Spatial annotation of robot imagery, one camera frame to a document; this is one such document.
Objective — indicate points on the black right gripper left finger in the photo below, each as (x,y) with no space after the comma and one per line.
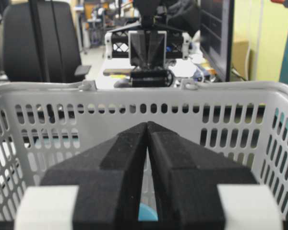
(98,189)

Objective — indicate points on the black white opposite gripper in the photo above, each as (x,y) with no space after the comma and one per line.
(164,42)

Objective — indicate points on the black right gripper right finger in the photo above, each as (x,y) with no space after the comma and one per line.
(199,189)

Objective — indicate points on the blue dustpan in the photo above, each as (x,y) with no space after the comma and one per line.
(146,213)

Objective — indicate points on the grey plastic shopping basket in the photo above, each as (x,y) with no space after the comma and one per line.
(42,124)

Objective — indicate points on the black wheeled device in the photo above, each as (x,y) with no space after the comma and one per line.
(151,78)

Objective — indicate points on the black computer monitor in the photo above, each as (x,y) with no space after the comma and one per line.
(216,35)

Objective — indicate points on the black office chair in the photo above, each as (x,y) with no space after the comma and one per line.
(40,43)

